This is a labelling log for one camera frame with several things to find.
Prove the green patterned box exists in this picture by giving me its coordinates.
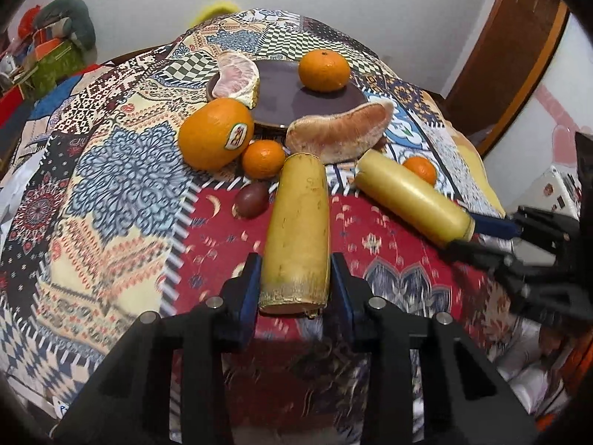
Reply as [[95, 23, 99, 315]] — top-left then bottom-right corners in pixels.
[[29, 38, 85, 94]]

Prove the brown wooden door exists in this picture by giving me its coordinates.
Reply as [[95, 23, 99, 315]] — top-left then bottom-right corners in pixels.
[[441, 0, 570, 157]]

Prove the patterned patchwork tablecloth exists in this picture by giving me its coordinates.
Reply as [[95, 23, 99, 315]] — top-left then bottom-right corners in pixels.
[[0, 8, 572, 445]]

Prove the yellow sugarcane piece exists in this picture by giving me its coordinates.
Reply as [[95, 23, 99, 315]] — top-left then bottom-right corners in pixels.
[[354, 148, 476, 248], [258, 152, 331, 319]]

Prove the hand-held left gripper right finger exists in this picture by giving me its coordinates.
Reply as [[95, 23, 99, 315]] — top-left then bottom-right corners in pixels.
[[330, 253, 541, 445]]

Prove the small tangerine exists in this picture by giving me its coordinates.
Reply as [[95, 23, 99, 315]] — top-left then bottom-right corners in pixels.
[[241, 139, 286, 181], [401, 156, 438, 187]]

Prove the white appliance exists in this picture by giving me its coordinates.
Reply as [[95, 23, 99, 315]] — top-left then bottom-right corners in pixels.
[[505, 165, 583, 220]]

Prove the long peeled pomelo segment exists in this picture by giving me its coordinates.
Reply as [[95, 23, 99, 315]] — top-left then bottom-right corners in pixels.
[[284, 100, 395, 166]]

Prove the large orange with sticker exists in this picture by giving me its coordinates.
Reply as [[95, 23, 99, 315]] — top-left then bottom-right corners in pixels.
[[178, 98, 255, 171]]

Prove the big tangerine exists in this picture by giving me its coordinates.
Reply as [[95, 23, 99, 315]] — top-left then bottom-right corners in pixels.
[[298, 49, 351, 93]]

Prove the dark brown plate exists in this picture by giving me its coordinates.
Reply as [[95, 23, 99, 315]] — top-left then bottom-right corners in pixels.
[[206, 59, 367, 132]]

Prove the dark purple passion fruit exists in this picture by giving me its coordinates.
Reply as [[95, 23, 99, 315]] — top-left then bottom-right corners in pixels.
[[233, 182, 271, 220]]

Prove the short peeled pomelo segment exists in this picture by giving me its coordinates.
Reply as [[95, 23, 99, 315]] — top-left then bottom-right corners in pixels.
[[216, 51, 261, 109]]

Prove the yellow-green fuzzy object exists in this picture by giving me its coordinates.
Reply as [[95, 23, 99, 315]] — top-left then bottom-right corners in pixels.
[[191, 0, 242, 25]]

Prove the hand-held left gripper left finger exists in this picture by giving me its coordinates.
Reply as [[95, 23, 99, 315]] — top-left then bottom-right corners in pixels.
[[52, 253, 263, 445]]

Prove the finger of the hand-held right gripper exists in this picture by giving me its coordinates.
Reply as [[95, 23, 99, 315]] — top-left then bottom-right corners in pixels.
[[470, 205, 581, 254], [439, 240, 593, 324]]

